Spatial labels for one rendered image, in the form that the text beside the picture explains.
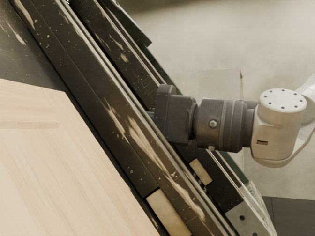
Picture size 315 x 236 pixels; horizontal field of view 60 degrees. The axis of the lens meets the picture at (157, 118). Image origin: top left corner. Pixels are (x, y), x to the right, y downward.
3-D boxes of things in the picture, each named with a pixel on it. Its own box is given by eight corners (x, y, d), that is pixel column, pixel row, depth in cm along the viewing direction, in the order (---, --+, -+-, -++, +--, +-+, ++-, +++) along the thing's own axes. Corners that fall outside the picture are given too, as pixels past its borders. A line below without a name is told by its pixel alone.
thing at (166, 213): (176, 245, 39) (192, 234, 39) (144, 198, 41) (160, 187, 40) (180, 237, 42) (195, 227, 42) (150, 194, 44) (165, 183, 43)
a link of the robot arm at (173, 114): (160, 150, 54) (221, 158, 51) (145, 154, 45) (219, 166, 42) (168, 86, 54) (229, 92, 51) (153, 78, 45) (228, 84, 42)
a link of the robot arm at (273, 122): (219, 162, 46) (293, 173, 43) (223, 109, 39) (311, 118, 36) (226, 121, 54) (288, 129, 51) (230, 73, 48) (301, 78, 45)
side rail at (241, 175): (234, 191, 164) (249, 181, 162) (131, 55, 185) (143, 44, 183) (234, 188, 172) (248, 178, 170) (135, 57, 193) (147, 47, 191)
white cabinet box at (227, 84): (241, 218, 370) (239, 68, 377) (198, 213, 390) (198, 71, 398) (243, 206, 426) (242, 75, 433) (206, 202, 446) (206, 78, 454)
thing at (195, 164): (205, 186, 79) (213, 180, 79) (188, 163, 81) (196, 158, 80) (206, 184, 82) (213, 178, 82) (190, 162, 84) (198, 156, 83)
